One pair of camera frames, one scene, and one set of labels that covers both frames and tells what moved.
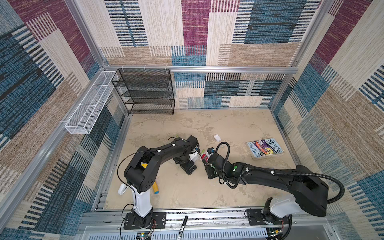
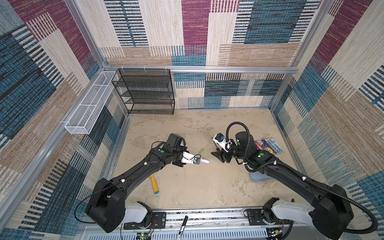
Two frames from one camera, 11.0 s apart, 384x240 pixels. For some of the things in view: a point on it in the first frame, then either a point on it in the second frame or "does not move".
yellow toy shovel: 155,185 does not move
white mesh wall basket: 83,119 does not move
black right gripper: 208,170 to 222,154
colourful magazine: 264,148 does not move
